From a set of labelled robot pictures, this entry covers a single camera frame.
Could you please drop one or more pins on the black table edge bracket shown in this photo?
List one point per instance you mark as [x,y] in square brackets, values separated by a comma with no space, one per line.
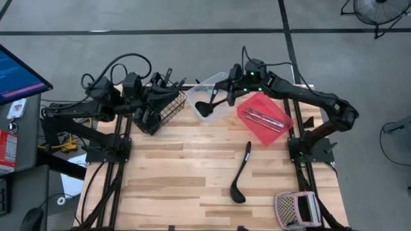
[241,228]
[171,228]

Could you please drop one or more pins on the grey desk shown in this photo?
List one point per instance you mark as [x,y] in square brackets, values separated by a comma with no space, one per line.
[29,144]

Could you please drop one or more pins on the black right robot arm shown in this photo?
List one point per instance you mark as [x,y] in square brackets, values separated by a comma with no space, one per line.
[305,91]

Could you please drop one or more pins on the computer monitor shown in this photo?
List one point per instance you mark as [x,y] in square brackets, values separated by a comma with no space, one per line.
[19,77]

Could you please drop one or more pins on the clear plastic container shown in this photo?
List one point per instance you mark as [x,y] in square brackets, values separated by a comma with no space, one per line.
[218,112]

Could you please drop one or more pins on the red cardboard box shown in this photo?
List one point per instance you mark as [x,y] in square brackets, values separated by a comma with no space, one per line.
[8,150]

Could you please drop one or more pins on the black computer mouse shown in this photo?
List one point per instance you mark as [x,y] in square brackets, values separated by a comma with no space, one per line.
[32,221]

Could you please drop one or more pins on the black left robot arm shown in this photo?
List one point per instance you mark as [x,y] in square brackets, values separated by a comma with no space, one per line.
[70,110]

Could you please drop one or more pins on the white id badge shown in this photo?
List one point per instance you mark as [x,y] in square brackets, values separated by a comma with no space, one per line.
[17,109]

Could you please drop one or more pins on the white tape roll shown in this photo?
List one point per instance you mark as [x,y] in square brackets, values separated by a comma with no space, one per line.
[58,201]

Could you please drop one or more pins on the grey stand base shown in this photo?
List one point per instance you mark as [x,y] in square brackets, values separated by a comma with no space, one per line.
[401,125]

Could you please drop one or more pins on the pink plastic basket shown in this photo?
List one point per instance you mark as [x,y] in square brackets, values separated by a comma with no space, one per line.
[289,210]

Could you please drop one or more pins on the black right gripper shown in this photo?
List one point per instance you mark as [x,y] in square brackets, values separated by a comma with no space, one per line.
[233,72]

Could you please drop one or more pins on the white paper sheet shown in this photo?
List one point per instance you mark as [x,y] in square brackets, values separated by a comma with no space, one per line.
[72,186]

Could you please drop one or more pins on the black desk leg bar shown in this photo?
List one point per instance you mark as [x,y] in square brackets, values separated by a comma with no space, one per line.
[64,167]

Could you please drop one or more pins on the black keyboard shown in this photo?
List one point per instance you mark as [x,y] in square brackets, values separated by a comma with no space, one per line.
[3,199]

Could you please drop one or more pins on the black floor fan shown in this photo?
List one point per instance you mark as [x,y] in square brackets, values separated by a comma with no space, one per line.
[379,11]

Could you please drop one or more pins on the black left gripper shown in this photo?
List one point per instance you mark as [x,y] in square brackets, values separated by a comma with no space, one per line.
[154,96]

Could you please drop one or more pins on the black ladle with white label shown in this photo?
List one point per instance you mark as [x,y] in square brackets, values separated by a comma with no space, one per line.
[237,195]

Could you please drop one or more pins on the red plastic tray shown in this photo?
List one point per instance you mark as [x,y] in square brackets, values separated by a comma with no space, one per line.
[260,102]

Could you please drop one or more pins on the yellow tool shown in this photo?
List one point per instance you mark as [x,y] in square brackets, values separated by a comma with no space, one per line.
[69,147]

